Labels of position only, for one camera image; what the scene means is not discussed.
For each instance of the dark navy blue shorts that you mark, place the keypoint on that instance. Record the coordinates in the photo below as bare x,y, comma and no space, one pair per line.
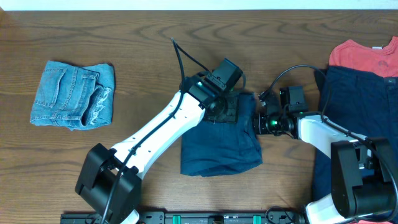
212,149

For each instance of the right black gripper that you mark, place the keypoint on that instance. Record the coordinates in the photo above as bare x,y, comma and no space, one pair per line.
258,125

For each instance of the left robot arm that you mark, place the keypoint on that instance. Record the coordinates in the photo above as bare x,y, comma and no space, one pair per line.
110,179

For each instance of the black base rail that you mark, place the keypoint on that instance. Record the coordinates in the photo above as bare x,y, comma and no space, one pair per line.
275,215

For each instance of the folded light blue denim shorts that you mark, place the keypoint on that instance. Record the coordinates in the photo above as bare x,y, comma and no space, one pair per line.
78,98

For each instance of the red t-shirt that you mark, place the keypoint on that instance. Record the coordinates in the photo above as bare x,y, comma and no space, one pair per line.
380,60

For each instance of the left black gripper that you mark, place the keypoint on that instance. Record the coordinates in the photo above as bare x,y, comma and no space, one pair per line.
226,109

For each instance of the dark navy garment pile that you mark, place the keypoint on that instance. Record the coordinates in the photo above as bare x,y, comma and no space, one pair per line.
362,102

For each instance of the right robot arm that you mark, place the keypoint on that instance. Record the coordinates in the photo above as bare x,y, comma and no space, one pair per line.
363,178

